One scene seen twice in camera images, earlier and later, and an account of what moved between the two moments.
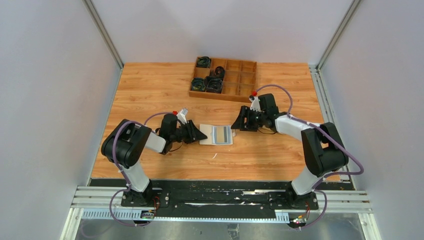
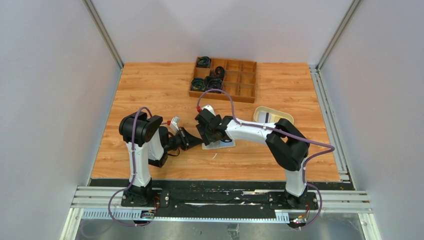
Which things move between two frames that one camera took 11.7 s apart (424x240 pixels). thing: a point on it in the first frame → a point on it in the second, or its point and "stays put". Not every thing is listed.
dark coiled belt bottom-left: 198,84 stays put
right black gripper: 248,117 → 205,124
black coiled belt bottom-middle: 213,84 stays put
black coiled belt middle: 219,71 stays put
